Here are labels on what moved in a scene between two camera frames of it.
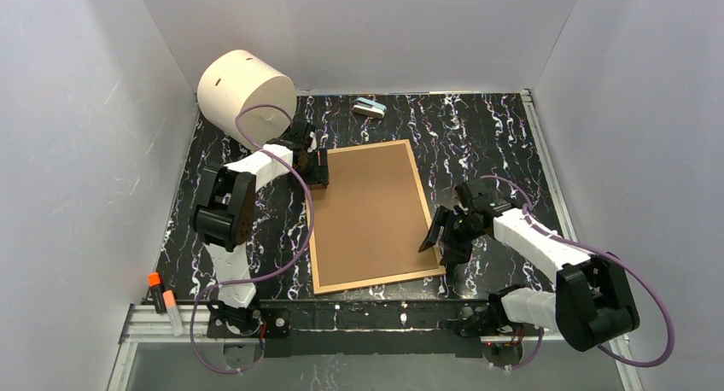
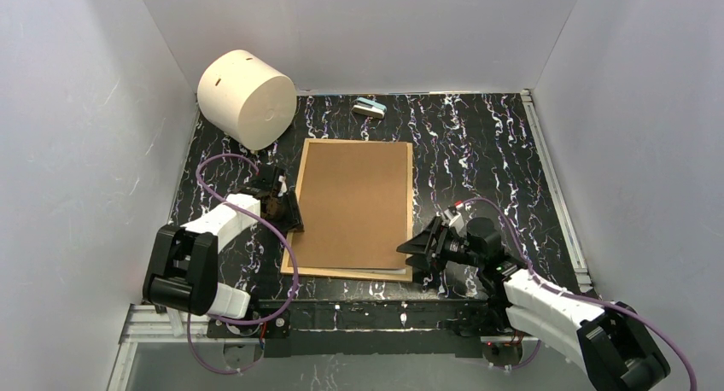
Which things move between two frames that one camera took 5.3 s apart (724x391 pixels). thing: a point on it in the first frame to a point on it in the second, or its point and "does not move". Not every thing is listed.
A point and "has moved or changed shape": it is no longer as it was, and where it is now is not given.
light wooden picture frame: x=367 y=227 has moved or changed shape
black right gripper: x=451 y=232 to x=435 y=245
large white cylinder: x=237 y=79 does not move
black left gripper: x=319 y=166 to x=281 y=208
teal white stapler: x=369 y=108 does not move
